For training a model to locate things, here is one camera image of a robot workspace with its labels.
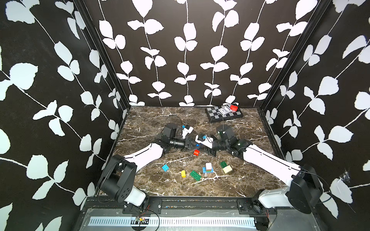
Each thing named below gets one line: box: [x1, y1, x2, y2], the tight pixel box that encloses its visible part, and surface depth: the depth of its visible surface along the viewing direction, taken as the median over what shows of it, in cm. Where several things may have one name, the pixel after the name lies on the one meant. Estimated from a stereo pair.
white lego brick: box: [205, 162, 212, 170], surface depth 83 cm
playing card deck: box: [218, 105, 232, 116], surface depth 117 cm
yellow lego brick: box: [180, 169, 187, 179], surface depth 85 cm
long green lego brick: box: [189, 170, 202, 182], surface depth 87 cm
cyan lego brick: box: [161, 164, 170, 172], surface depth 88 cm
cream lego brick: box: [222, 164, 233, 174], surface depth 88 cm
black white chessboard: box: [205, 105, 244, 124], surface depth 116 cm
